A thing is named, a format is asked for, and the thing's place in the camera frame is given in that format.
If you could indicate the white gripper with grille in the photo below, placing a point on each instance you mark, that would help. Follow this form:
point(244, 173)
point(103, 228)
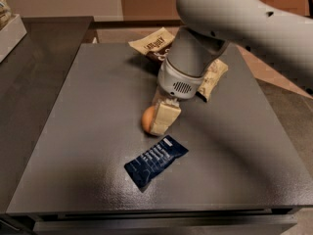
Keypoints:
point(176, 81)

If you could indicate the orange fruit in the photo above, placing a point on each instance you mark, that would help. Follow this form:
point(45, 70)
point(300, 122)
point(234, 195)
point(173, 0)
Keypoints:
point(147, 118)

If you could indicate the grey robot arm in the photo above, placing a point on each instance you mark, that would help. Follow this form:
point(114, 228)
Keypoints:
point(280, 39)

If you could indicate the dark blue rxbar wrapper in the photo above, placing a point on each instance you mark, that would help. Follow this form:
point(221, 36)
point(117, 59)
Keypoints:
point(154, 161)

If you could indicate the brown cream chip bag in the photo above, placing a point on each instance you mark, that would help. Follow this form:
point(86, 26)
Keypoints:
point(153, 44)

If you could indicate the dark side table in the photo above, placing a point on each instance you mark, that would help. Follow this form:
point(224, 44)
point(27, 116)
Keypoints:
point(31, 78)

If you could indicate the white box at left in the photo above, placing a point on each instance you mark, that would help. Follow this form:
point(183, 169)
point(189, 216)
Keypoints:
point(12, 30)

